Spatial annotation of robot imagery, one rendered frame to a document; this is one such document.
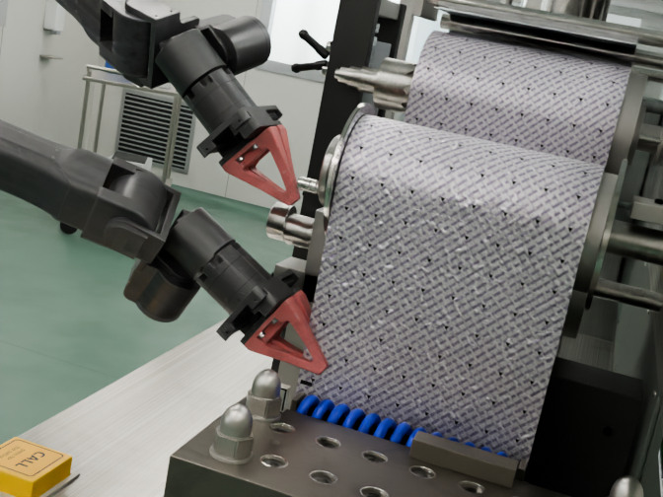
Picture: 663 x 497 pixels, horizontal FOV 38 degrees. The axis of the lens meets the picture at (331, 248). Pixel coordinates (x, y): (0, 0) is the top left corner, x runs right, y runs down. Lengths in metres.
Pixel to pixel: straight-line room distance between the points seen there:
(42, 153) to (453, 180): 0.39
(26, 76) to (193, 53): 5.78
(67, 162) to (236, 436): 0.32
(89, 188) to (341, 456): 0.34
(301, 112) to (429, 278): 5.93
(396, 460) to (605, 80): 0.50
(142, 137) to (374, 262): 6.43
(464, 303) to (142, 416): 0.46
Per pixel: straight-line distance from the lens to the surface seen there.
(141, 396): 1.24
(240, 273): 0.94
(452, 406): 0.93
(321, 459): 0.85
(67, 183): 0.93
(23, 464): 1.00
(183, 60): 0.99
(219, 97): 0.98
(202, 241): 0.95
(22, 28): 6.65
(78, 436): 1.12
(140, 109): 7.30
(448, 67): 1.13
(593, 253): 0.89
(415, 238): 0.90
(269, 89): 6.88
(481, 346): 0.91
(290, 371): 1.05
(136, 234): 0.92
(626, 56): 1.26
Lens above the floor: 1.39
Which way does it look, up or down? 13 degrees down
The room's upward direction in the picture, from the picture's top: 11 degrees clockwise
